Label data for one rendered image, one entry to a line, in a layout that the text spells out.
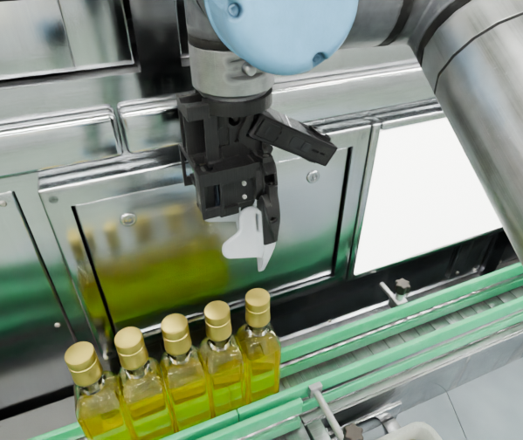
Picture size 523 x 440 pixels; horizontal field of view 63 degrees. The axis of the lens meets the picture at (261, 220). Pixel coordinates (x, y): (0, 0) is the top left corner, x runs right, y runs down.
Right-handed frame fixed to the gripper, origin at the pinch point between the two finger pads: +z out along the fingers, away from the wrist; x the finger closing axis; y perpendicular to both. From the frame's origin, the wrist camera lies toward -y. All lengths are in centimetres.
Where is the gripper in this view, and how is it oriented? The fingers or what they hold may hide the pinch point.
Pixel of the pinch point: (256, 245)
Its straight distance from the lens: 52.4
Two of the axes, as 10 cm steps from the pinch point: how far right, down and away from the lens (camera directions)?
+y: -9.1, 2.5, -3.2
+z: 0.0, 7.9, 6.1
